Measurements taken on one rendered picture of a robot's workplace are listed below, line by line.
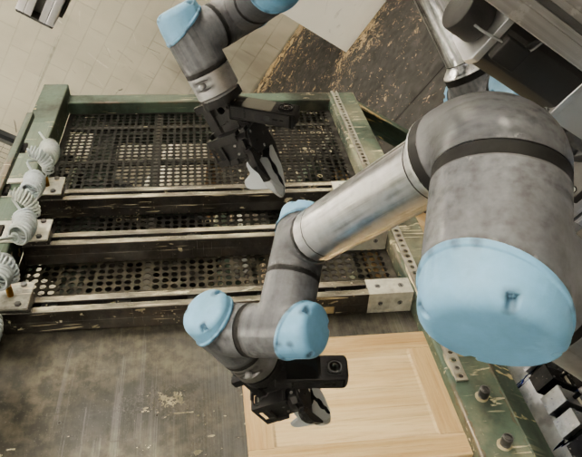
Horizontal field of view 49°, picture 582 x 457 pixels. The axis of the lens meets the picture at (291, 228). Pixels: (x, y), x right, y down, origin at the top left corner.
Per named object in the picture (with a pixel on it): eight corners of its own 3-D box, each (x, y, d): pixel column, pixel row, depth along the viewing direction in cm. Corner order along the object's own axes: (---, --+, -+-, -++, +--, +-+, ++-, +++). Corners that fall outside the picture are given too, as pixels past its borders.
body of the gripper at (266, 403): (269, 386, 108) (231, 351, 100) (314, 372, 105) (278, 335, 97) (269, 428, 102) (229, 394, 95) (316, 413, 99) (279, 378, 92)
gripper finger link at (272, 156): (266, 193, 119) (244, 151, 115) (293, 185, 116) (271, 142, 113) (261, 202, 117) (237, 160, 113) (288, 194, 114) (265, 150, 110)
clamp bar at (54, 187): (369, 209, 216) (378, 148, 201) (4, 223, 200) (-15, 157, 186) (363, 194, 223) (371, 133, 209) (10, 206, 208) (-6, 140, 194)
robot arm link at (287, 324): (312, 266, 81) (245, 269, 87) (295, 351, 77) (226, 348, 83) (341, 289, 87) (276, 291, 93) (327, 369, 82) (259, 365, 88)
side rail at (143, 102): (327, 122, 281) (330, 99, 275) (72, 127, 267) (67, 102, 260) (324, 114, 288) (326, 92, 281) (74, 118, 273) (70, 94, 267)
